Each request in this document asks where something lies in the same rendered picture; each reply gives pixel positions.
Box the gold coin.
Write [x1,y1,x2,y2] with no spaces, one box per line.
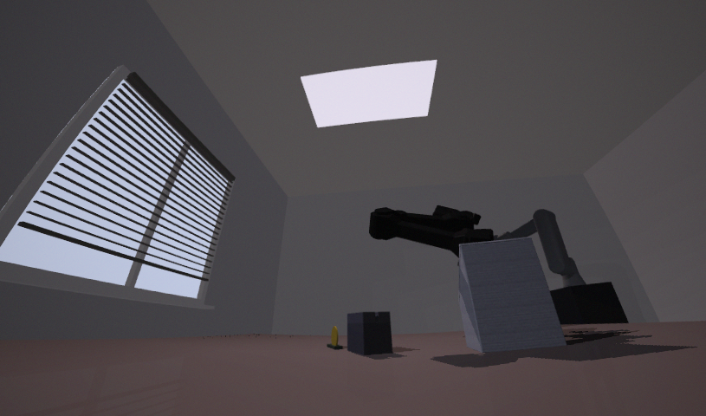
[331,326,339,346]

